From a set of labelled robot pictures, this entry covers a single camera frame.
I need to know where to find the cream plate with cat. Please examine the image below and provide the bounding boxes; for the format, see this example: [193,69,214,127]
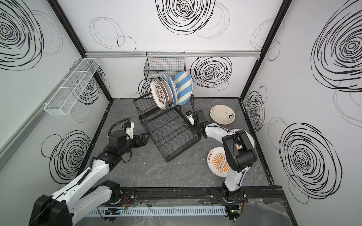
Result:
[209,105,236,125]

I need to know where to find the black wire dish rack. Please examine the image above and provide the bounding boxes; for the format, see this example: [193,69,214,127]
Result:
[133,93,201,163]

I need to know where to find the orange sunburst plate front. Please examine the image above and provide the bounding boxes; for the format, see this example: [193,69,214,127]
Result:
[206,147,230,178]

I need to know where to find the orange sunburst plate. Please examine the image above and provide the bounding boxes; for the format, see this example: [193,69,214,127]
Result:
[206,147,230,178]
[233,129,256,148]

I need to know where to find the blue striped plate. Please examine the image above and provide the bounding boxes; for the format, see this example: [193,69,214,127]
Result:
[173,71,193,105]
[163,75,178,106]

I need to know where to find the white plate red characters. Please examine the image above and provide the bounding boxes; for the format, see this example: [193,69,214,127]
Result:
[150,79,167,110]

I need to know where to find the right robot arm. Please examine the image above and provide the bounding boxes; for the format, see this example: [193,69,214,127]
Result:
[188,110,258,200]

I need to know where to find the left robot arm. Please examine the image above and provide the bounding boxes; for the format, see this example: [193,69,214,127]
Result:
[29,118,150,226]

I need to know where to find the orange sunburst plate back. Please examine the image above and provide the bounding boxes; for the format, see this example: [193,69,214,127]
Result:
[233,129,256,148]

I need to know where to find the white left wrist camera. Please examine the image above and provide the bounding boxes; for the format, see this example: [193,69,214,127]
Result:
[125,122,135,139]

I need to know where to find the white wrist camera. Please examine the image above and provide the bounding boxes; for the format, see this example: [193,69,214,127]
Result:
[186,111,196,126]
[125,122,135,139]

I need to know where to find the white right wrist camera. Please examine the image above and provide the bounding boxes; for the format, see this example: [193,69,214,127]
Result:
[186,111,196,126]

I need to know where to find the white slotted cable duct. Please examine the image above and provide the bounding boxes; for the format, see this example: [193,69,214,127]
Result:
[86,206,227,218]

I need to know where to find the black wire wall basket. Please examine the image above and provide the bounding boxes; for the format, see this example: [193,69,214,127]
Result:
[143,51,186,80]

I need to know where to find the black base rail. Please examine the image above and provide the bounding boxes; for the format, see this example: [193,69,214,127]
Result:
[115,186,287,206]

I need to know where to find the white mesh wall shelf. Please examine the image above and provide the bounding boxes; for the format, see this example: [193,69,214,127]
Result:
[44,58,100,116]

